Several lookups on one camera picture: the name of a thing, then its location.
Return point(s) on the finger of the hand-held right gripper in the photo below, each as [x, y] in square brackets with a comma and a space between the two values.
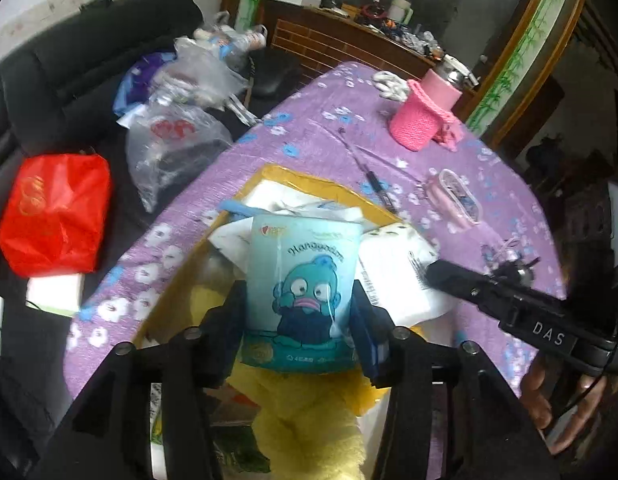
[464, 285]

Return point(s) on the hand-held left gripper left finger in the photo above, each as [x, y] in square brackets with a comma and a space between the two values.
[229, 322]

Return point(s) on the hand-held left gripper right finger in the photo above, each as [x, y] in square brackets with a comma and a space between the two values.
[370, 345]

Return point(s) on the teal cartoon tissue pack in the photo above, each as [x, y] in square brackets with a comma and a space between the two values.
[304, 285]

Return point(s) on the yellow fluffy towel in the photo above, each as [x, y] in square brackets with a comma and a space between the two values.
[299, 420]

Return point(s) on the green white sachet packet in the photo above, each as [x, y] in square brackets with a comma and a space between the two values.
[236, 452]

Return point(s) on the yellow cardboard box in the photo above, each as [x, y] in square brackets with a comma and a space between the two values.
[289, 177]

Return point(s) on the person's right hand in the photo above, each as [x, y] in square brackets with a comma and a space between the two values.
[554, 405]

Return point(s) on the black cylindrical motor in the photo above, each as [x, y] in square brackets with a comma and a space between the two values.
[511, 265]

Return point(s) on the clear pink-trimmed pouch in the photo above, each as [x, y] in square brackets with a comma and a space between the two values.
[454, 195]

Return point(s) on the black screwdriver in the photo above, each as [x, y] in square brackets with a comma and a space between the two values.
[376, 180]

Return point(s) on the pink knitted-sleeve bottle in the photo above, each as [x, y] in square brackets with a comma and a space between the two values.
[424, 115]

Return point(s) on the red-print clear plastic bag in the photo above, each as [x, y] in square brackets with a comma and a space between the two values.
[174, 150]

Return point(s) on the red plastic bag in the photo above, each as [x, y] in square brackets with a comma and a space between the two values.
[54, 210]

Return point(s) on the purple bag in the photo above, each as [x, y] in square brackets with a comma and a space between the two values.
[139, 77]

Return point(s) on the wooden cabinet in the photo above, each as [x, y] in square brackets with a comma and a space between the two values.
[329, 35]

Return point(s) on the white tumbler cup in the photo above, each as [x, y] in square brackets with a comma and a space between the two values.
[401, 7]

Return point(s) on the plastic water bottles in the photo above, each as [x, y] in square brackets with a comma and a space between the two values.
[234, 37]

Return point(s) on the black sofa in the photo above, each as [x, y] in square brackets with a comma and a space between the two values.
[64, 85]

